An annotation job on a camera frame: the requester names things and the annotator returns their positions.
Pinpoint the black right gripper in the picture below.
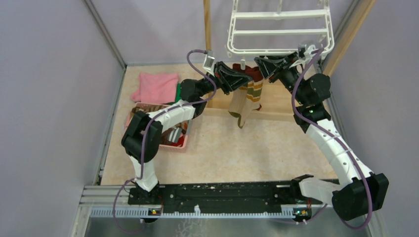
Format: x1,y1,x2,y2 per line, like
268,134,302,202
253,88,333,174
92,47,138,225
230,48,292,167
253,52,307,106

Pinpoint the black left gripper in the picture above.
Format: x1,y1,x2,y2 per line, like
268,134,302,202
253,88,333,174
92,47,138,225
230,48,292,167
197,61,252,98

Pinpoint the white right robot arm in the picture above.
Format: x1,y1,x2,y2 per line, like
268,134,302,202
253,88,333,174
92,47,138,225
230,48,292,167
255,53,389,223

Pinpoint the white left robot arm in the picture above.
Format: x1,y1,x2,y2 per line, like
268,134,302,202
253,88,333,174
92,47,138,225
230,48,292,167
121,62,253,204

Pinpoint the white clip drying hanger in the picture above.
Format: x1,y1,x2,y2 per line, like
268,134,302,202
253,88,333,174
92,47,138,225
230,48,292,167
224,0,335,60

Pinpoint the wooden rack base tray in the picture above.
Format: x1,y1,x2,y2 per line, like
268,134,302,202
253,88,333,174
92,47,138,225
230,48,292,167
203,81,295,122

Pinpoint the green cloth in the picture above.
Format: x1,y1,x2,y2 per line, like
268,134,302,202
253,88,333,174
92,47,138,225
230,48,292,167
174,83,181,103

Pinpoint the pink towel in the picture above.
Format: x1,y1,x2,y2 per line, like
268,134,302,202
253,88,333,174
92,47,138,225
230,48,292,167
130,72,179,104

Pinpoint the pink perforated basket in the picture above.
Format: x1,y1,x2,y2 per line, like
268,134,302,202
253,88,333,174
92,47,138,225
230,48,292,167
123,102,192,152

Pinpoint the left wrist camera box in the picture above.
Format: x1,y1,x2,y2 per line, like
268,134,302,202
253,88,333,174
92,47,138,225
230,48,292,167
203,50,215,75

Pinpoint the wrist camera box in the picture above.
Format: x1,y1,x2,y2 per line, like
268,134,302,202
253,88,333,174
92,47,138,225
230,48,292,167
297,43,319,61
203,50,215,75

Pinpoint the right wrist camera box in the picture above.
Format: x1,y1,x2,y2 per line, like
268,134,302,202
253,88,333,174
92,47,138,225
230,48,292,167
297,43,319,61

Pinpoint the left wooden rack post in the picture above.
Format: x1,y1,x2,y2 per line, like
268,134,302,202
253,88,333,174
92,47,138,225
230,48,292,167
203,0,212,50

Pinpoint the wooden rack post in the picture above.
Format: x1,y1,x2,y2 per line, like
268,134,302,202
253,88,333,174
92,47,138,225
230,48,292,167
323,0,377,76
203,0,212,50

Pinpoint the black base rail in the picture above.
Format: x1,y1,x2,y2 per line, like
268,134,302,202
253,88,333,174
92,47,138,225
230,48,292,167
128,181,320,205

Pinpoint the right wooden rack post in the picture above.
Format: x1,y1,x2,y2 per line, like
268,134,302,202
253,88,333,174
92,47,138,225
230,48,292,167
323,0,377,76

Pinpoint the white cable duct strip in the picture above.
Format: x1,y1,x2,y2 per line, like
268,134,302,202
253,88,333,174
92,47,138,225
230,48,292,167
90,206,311,219

